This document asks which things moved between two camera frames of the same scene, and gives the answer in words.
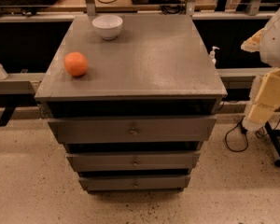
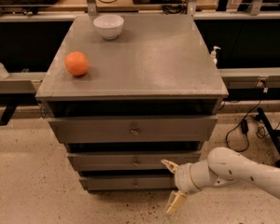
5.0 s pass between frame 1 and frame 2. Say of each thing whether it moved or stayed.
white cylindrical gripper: moved
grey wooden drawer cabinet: stayed
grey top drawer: stayed
